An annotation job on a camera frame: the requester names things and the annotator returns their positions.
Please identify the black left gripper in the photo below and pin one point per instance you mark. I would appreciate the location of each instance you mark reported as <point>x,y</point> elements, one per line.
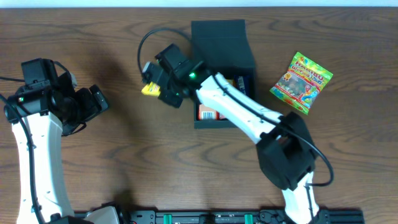
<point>92,101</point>

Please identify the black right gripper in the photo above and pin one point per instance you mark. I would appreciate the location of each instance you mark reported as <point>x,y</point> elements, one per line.
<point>168,95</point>

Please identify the yellow candy packet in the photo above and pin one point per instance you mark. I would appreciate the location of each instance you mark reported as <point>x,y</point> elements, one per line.
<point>231,82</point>
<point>151,89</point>

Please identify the red snack box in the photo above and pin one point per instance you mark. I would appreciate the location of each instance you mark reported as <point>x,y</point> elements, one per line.
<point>206,113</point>

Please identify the black gift box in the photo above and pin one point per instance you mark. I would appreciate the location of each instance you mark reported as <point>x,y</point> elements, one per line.
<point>224,47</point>

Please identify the blue cookie packet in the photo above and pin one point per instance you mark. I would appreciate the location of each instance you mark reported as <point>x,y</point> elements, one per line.
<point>243,84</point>

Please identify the Haribo gummy worms bag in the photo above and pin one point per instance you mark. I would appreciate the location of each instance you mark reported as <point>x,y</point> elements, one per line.
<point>302,83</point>

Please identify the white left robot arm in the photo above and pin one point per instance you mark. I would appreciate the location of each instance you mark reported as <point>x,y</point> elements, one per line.
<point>44,196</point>

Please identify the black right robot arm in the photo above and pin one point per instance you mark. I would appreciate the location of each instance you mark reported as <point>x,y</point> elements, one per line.
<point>283,144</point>

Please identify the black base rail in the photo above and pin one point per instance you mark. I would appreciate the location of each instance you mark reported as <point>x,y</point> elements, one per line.
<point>270,216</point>

